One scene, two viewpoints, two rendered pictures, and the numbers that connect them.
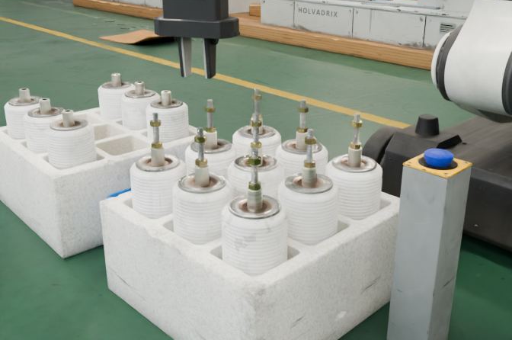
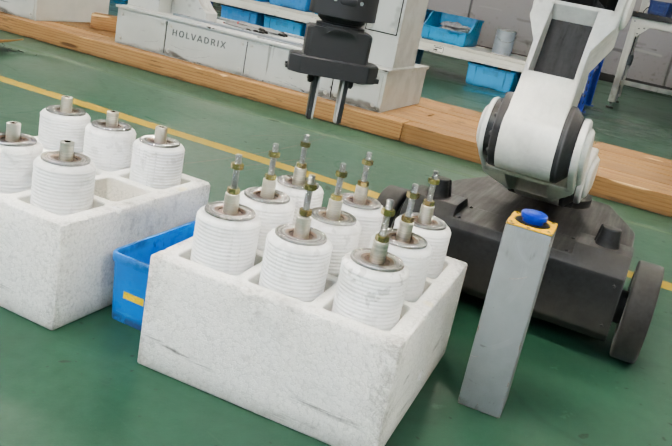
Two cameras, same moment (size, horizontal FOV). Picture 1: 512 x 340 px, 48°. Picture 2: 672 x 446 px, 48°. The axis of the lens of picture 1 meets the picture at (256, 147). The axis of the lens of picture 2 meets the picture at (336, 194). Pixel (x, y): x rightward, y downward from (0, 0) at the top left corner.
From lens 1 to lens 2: 0.50 m
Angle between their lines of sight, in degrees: 25
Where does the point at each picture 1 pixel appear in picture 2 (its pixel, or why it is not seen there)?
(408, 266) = (497, 321)
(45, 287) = (53, 365)
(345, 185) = not seen: hidden behind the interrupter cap
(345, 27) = (235, 62)
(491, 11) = (540, 83)
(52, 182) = (60, 231)
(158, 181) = (242, 231)
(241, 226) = (378, 279)
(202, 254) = (319, 310)
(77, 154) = (80, 197)
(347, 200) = not seen: hidden behind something
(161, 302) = (241, 370)
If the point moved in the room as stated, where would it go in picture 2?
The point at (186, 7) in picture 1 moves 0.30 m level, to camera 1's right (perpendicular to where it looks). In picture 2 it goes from (335, 47) to (521, 75)
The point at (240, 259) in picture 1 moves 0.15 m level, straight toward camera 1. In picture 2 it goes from (368, 314) to (425, 374)
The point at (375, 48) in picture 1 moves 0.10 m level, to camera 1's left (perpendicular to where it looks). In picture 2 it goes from (274, 92) to (252, 89)
